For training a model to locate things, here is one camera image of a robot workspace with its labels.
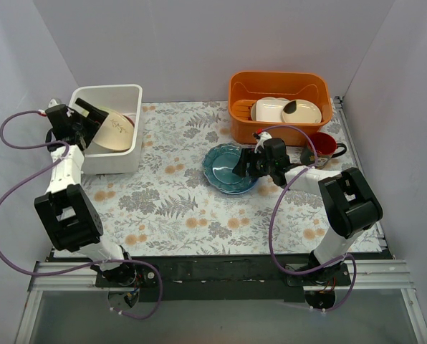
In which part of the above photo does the floral patterned table mat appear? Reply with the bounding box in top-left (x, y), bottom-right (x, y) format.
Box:
top-left (53, 100), bottom-right (386, 258)

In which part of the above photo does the teal embossed scalloped plate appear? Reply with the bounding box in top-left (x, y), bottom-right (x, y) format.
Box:
top-left (202, 143), bottom-right (251, 188)

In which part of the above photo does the orange plastic bin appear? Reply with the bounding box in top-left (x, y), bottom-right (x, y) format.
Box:
top-left (228, 71), bottom-right (332, 146)

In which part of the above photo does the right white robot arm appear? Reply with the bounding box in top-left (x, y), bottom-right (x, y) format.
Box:
top-left (233, 135), bottom-right (383, 285)

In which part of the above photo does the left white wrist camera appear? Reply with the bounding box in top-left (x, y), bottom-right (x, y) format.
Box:
top-left (37, 98), bottom-right (64, 117)

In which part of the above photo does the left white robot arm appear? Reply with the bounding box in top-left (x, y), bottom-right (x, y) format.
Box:
top-left (34, 98), bottom-right (138, 287)

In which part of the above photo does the white plastic bin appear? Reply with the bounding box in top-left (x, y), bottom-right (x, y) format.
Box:
top-left (69, 84), bottom-right (145, 175)

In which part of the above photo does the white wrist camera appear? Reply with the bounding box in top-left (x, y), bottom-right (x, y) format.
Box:
top-left (253, 130), bottom-right (272, 153)
top-left (37, 98), bottom-right (64, 117)

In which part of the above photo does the cream green floral plate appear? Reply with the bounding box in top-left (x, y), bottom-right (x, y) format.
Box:
top-left (92, 107), bottom-right (134, 152)

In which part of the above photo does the blue plate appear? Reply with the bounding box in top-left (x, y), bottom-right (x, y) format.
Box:
top-left (213, 177), bottom-right (258, 195)

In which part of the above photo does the aluminium frame rail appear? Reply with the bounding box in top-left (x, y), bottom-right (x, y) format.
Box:
top-left (333, 95), bottom-right (427, 344)

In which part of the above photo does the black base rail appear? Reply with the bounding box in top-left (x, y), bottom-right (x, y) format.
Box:
top-left (95, 250), bottom-right (358, 302)

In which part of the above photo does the white rectangular dish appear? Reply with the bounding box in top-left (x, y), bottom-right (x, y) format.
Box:
top-left (254, 98), bottom-right (290, 123)

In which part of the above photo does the cream plate with black mark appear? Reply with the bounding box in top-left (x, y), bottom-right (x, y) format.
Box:
top-left (281, 100), bottom-right (322, 124)

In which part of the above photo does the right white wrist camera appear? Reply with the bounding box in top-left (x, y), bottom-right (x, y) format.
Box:
top-left (253, 130), bottom-right (272, 153)

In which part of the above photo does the red-brown scalloped plate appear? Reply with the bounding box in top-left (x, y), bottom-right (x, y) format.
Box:
top-left (123, 115), bottom-right (135, 127)

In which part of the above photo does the red and black mug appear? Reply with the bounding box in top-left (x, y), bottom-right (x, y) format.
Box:
top-left (300, 132), bottom-right (347, 168)

